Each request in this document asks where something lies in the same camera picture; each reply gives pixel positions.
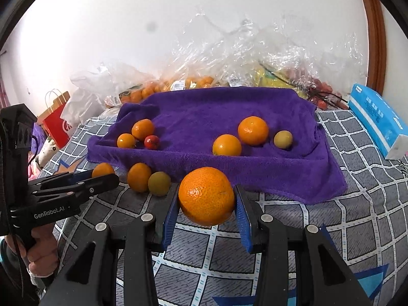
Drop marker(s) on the grey plastic bag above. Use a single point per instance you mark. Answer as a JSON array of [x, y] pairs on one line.
[[75, 108]]

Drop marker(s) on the white plush toy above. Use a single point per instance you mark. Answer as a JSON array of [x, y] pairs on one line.
[[44, 153]]

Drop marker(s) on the white plastic bag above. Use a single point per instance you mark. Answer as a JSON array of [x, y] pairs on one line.
[[95, 83]]

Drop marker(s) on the yellow-green fruit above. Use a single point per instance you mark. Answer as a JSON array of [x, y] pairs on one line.
[[283, 139], [159, 183]]

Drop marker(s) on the red paper bag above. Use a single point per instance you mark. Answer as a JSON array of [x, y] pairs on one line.
[[57, 127]]

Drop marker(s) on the bunch of cherry tomatoes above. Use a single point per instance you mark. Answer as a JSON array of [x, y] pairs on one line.
[[322, 94]]

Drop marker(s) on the oval orange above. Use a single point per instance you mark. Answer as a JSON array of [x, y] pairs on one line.
[[143, 129], [126, 140]]

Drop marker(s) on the round orange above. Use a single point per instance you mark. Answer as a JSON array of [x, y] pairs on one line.
[[102, 169], [139, 177]]

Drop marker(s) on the large dimpled orange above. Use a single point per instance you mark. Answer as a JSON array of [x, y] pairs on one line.
[[253, 130]]

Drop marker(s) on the blue tissue box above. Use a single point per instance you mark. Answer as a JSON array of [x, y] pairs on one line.
[[376, 124]]

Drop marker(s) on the big orange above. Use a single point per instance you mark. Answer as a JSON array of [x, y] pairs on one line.
[[206, 196]]

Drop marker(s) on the red tomato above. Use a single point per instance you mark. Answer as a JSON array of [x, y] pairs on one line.
[[152, 142]]

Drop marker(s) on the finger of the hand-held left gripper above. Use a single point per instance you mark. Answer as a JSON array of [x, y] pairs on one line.
[[63, 178], [95, 186]]

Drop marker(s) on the wooden door frame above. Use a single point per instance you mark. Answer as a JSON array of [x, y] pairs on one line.
[[376, 38]]

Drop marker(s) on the grey checked blanket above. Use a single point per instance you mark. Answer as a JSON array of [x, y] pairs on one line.
[[318, 229]]

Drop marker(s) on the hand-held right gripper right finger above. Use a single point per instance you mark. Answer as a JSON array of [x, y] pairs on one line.
[[244, 229]]

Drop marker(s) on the purple towel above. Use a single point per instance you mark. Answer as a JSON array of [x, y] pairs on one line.
[[207, 114]]

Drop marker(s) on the clear cellophane bag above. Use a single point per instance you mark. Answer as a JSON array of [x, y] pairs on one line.
[[255, 54]]

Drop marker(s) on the small smooth orange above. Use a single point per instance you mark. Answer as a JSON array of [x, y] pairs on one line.
[[227, 145]]

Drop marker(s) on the person's left forearm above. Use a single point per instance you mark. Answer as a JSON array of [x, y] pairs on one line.
[[12, 280]]

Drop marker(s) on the clear bag of oranges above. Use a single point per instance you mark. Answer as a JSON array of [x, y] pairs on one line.
[[178, 84]]

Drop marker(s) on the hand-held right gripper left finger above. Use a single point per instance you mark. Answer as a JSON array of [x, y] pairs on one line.
[[169, 220]]

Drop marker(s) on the person's left hand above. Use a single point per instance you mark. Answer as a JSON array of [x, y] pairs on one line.
[[43, 251]]

